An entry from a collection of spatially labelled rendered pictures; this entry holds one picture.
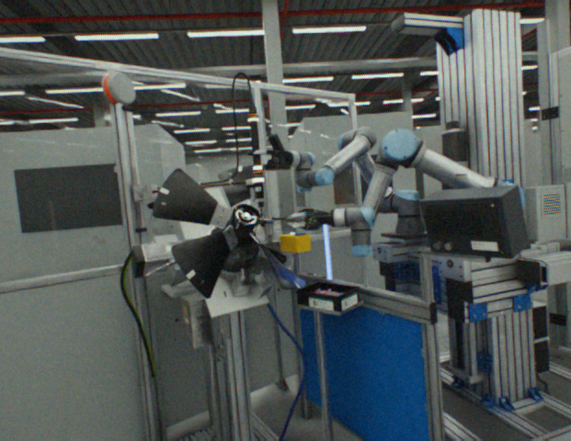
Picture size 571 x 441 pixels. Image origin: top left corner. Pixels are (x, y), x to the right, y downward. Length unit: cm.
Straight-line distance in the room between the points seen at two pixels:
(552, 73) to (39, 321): 307
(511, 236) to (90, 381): 196
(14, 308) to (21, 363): 26
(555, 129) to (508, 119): 76
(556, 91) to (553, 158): 39
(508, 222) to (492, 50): 102
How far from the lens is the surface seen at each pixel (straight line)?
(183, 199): 147
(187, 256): 126
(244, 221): 140
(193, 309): 171
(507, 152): 193
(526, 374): 217
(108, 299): 208
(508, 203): 116
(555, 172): 268
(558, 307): 280
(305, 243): 190
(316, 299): 147
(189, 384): 233
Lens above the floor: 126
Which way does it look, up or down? 3 degrees down
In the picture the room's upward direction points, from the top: 5 degrees counter-clockwise
